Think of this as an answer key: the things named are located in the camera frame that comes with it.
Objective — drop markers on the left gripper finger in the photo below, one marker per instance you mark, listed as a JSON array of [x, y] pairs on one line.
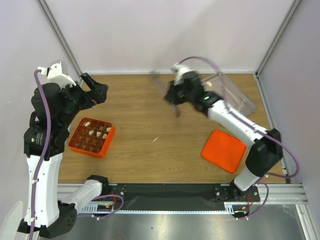
[[98, 91], [94, 97]]

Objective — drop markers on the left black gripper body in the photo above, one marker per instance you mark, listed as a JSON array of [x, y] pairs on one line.
[[76, 97]]

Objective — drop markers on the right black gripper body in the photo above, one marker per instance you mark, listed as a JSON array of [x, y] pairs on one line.
[[178, 95]]

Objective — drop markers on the metal tongs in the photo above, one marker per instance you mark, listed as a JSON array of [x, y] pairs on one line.
[[163, 91]]

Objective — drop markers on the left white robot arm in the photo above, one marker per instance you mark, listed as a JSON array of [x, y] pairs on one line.
[[55, 107]]

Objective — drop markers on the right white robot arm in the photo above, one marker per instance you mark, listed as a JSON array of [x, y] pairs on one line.
[[265, 145]]

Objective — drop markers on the orange compartment chocolate box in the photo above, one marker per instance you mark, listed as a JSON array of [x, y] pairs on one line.
[[91, 145]]

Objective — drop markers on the metal tray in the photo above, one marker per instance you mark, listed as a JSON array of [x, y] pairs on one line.
[[226, 88]]

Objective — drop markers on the orange box lid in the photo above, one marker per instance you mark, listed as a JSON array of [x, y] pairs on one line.
[[223, 151]]

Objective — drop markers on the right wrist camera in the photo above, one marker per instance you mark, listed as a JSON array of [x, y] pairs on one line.
[[179, 69]]

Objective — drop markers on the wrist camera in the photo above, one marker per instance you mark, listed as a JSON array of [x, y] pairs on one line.
[[58, 73], [179, 69]]

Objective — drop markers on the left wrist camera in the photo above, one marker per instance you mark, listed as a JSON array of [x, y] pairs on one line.
[[58, 73]]

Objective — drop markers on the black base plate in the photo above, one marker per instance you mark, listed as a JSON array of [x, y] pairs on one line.
[[218, 192]]

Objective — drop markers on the grey cable duct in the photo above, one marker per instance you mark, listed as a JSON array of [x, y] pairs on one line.
[[179, 207]]

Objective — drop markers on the aluminium frame rail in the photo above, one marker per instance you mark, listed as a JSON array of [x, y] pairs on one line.
[[286, 194]]

